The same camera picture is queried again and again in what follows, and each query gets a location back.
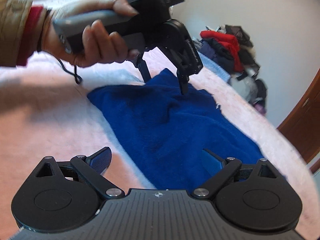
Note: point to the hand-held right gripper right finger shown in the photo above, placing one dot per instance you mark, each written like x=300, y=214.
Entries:
x=212, y=162

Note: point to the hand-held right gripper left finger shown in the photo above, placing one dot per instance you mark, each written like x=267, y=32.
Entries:
x=101, y=158

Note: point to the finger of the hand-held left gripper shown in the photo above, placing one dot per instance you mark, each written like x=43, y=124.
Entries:
x=144, y=70
x=183, y=82

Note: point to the person's left forearm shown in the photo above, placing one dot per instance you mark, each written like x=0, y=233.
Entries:
x=15, y=30

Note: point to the pile of dark clothes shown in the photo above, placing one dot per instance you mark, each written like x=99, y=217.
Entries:
x=218, y=52

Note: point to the person's left hand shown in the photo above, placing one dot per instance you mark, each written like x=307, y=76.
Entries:
x=100, y=47

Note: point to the light blue towel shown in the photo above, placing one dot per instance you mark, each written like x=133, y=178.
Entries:
x=215, y=67

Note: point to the red garment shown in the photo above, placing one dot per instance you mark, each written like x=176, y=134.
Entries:
x=225, y=40

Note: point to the pink bed sheet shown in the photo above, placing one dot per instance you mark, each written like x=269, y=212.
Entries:
x=50, y=120

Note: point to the brown wooden door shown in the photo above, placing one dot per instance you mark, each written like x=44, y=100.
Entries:
x=305, y=120

